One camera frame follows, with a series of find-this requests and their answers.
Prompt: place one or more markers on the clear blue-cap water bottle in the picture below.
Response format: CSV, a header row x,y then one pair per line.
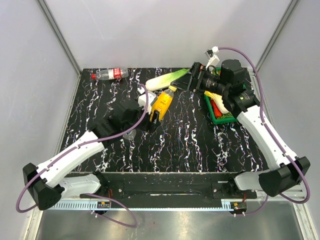
x,y
130,135

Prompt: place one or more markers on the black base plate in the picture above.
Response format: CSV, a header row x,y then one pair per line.
x,y
170,190

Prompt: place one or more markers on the red-label soda bottle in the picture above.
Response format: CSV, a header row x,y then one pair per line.
x,y
110,74

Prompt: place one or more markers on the green plastic basket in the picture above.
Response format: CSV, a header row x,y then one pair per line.
x,y
226,118

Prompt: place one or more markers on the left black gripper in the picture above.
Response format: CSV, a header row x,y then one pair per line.
x,y
151,126

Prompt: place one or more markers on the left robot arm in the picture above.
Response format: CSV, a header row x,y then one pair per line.
x,y
47,182

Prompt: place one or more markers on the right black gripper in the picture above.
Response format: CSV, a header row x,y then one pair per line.
x,y
198,71

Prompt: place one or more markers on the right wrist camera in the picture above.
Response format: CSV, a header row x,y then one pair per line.
x,y
212,55

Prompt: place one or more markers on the yellow juice bottle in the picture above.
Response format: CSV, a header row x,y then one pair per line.
x,y
163,101

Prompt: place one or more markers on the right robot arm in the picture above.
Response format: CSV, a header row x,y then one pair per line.
x,y
285,169

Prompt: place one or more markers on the toy orange carrot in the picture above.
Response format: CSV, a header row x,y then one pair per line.
x,y
216,111

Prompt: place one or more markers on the toy napa cabbage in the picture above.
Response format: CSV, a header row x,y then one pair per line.
x,y
160,82

